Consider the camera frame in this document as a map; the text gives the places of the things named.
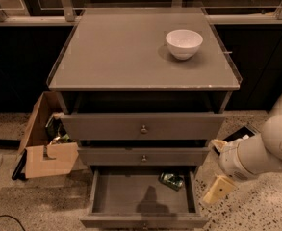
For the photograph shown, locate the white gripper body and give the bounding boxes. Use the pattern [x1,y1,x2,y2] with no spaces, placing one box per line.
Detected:
[218,138,260,181]

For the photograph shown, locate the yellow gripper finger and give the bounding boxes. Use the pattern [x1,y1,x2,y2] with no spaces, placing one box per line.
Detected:
[203,175,236,205]
[211,139,227,152]

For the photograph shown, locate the green soda can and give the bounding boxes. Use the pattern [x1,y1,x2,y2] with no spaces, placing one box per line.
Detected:
[159,172,184,191]

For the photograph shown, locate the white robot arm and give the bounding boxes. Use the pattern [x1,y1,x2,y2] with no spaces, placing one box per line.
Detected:
[202,115,282,205]

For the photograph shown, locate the grey drawer cabinet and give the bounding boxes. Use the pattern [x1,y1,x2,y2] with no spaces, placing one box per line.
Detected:
[46,6,244,115]

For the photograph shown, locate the grey bottom drawer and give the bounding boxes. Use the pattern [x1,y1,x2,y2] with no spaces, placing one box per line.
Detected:
[81,166,208,230]

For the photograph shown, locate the grey drawer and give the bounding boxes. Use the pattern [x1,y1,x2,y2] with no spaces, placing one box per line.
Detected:
[78,147,209,166]
[60,113,224,141]
[81,166,208,230]

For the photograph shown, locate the grey middle drawer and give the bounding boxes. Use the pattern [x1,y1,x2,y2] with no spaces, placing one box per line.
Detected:
[78,147,209,166]

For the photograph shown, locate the grey top drawer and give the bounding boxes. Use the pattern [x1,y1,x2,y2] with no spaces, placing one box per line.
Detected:
[60,113,224,141]

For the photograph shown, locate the black flat device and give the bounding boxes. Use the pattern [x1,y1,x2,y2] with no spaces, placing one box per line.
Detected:
[224,125,258,142]

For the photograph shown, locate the white ceramic bowl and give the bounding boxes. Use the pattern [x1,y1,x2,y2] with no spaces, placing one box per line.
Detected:
[166,29,203,60]

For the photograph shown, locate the items inside cardboard box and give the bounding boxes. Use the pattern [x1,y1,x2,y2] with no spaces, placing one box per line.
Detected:
[45,113,72,145]

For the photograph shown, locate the brown cardboard box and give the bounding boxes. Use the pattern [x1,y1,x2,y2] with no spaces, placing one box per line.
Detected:
[18,91,78,178]

